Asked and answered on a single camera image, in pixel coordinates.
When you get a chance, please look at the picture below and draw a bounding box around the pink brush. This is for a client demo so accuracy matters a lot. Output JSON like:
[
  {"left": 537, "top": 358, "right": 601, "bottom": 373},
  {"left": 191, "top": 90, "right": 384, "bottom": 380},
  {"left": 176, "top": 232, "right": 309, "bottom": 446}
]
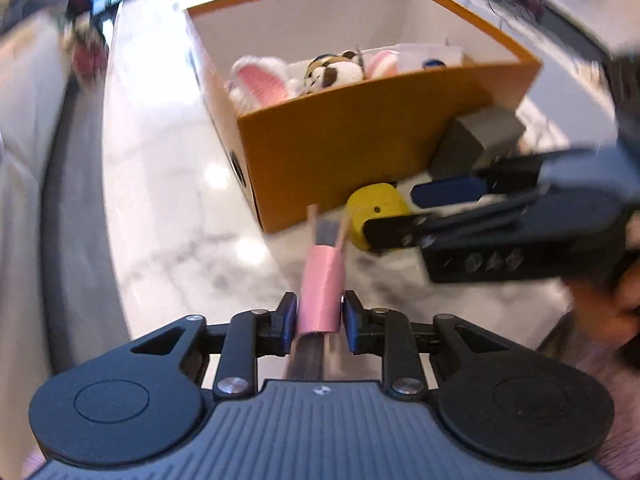
[{"left": 285, "top": 205, "right": 349, "bottom": 382}]

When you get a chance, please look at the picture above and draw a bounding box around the person's right hand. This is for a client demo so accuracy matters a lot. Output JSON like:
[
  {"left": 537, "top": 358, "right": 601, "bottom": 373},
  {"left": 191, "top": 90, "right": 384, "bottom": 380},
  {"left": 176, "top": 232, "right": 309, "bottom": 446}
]
[{"left": 562, "top": 209, "right": 640, "bottom": 347}]

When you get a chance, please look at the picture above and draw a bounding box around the grey fabric sofa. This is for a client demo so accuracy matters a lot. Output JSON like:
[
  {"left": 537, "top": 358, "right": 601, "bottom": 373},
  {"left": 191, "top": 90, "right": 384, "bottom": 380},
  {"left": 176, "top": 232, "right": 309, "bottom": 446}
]
[{"left": 1, "top": 11, "right": 70, "bottom": 479}]

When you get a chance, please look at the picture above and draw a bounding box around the dark grey box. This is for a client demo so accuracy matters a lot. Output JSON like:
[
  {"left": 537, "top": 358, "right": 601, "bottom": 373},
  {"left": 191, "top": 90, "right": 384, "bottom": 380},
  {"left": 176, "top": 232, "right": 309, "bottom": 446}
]
[{"left": 430, "top": 106, "right": 526, "bottom": 179}]

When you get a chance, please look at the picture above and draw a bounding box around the orange cardboard storage box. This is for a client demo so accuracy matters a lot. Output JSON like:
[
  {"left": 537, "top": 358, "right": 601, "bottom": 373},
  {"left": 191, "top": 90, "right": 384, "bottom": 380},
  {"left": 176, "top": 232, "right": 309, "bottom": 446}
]
[{"left": 186, "top": 0, "right": 540, "bottom": 233}]

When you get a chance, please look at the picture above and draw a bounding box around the yellow round toy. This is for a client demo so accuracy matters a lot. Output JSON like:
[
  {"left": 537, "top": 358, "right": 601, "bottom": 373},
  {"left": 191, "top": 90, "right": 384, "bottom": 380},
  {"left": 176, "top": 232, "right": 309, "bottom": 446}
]
[{"left": 346, "top": 183, "right": 411, "bottom": 252}]

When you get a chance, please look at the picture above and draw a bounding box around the white pink bunny plush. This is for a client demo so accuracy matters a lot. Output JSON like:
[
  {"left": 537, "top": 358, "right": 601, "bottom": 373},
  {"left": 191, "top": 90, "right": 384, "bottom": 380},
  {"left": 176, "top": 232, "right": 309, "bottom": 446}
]
[{"left": 227, "top": 55, "right": 303, "bottom": 116}]

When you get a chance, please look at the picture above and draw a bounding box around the tiger plush toy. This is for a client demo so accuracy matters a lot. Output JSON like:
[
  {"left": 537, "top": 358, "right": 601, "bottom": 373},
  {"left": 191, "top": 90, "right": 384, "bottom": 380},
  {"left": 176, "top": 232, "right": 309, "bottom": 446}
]
[{"left": 303, "top": 50, "right": 364, "bottom": 94}]

